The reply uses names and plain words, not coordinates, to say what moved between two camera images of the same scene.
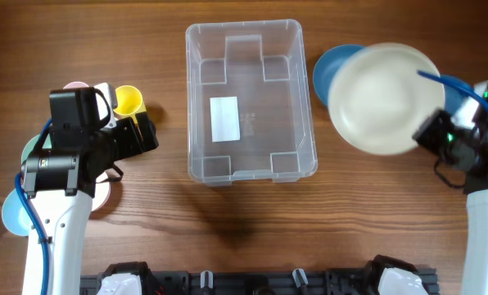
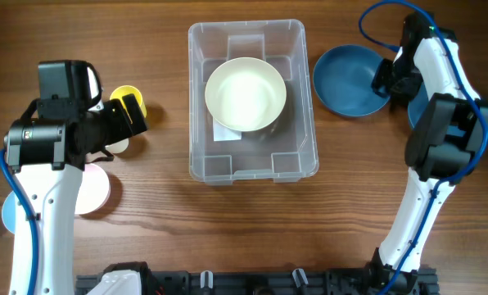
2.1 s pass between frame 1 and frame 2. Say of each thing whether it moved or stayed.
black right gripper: moved
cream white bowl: moved
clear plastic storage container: stayed
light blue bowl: stayed
